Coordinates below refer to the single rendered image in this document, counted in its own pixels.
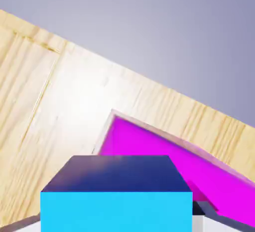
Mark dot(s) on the large magenta box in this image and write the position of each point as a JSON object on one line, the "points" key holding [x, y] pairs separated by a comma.
{"points": [[151, 144]]}

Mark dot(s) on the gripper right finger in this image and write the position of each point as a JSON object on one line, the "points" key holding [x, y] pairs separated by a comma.
{"points": [[205, 222]]}

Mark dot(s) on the small cyan cube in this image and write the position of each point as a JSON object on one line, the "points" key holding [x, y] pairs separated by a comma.
{"points": [[116, 210]]}

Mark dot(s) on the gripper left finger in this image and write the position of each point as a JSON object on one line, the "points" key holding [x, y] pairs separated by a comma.
{"points": [[27, 226]]}

